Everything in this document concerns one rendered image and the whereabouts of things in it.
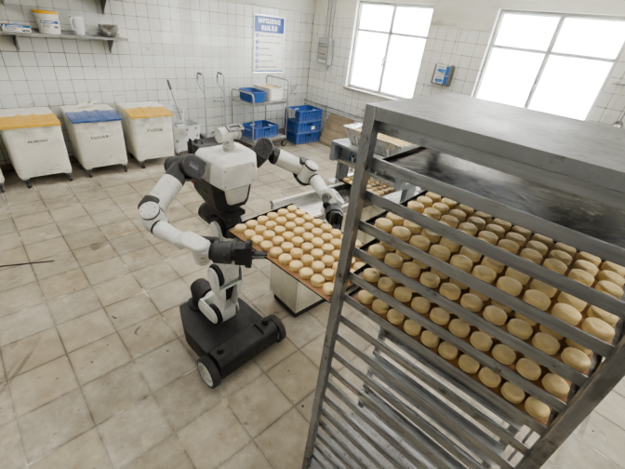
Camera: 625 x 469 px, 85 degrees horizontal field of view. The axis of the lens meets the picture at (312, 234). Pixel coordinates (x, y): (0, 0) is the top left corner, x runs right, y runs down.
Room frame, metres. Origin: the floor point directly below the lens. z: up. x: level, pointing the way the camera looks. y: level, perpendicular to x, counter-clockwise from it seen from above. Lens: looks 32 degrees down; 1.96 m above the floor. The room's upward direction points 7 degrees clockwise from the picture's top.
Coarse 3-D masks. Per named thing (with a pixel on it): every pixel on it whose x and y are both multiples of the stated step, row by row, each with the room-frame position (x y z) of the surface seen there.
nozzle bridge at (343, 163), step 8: (336, 144) 2.71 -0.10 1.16; (344, 144) 2.67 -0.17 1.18; (352, 144) 2.70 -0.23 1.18; (336, 152) 2.73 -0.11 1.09; (344, 152) 2.75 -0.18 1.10; (344, 160) 2.69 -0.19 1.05; (344, 168) 2.84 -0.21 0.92; (336, 176) 2.81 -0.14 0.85; (344, 176) 2.85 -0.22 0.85; (376, 176) 2.43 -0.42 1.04; (384, 176) 2.44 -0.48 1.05; (392, 184) 2.32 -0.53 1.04; (400, 184) 2.24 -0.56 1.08; (408, 184) 2.31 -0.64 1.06; (408, 192) 2.33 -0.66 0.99; (400, 200) 2.34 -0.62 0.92
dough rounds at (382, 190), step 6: (342, 180) 2.63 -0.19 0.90; (348, 180) 2.60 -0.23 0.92; (372, 180) 2.66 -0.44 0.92; (372, 186) 2.54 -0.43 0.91; (378, 186) 2.53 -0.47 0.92; (384, 186) 2.55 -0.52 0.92; (390, 186) 2.59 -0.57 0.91; (372, 192) 2.44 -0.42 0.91; (378, 192) 2.43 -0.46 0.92; (384, 192) 2.46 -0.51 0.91; (390, 192) 2.50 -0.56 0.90
